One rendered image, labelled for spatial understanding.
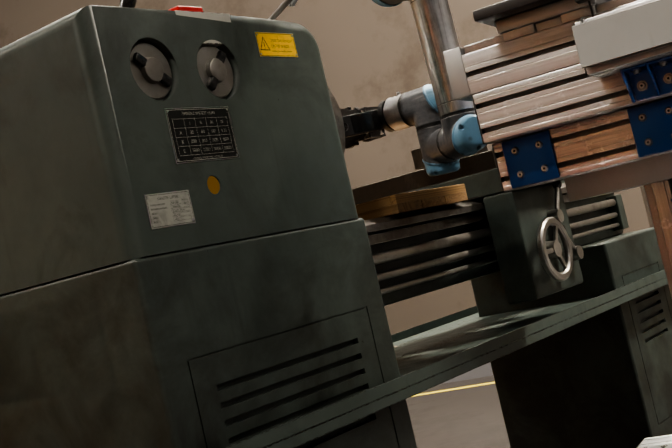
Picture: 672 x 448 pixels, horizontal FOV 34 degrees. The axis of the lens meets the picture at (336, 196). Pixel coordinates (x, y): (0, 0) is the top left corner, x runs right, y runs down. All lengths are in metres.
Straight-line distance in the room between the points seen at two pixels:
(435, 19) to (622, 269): 1.16
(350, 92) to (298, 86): 4.31
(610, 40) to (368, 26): 4.58
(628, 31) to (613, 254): 1.41
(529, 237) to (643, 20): 0.99
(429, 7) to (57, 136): 0.86
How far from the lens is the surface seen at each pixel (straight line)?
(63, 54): 1.73
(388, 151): 6.23
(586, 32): 1.80
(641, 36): 1.78
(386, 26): 6.27
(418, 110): 2.35
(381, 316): 2.08
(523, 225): 2.63
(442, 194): 2.51
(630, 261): 3.21
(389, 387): 2.01
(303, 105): 2.03
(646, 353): 3.19
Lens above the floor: 0.79
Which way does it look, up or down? 3 degrees up
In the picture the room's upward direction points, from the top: 13 degrees counter-clockwise
